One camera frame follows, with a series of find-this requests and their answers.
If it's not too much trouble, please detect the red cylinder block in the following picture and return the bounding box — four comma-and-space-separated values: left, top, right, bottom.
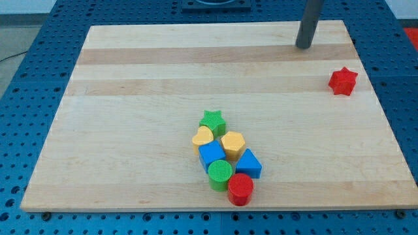
227, 173, 254, 206

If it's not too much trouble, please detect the green star block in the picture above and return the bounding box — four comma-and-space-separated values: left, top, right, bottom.
199, 110, 226, 138

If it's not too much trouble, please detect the yellow heart block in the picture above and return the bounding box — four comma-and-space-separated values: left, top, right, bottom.
192, 126, 214, 155

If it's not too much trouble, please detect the blue cube block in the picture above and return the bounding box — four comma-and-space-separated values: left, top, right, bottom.
199, 140, 226, 173

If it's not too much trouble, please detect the yellow hexagon block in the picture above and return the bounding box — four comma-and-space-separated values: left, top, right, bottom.
220, 131, 246, 161

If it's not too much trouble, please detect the green cylinder block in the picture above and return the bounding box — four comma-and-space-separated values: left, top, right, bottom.
208, 160, 233, 192

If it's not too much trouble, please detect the blue triangle block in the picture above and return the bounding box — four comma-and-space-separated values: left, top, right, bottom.
235, 148, 263, 179

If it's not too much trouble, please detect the light wooden board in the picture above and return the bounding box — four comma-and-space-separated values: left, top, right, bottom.
20, 20, 417, 213

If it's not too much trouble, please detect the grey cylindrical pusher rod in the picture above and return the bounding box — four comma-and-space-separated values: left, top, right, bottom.
295, 0, 325, 49

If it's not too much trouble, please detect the red star block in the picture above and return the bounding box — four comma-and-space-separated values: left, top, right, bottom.
329, 67, 358, 96

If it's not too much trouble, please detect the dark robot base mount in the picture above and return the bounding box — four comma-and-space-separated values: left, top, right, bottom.
181, 0, 251, 12

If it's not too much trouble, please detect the black cable on floor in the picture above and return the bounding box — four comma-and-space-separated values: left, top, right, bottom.
0, 50, 29, 63

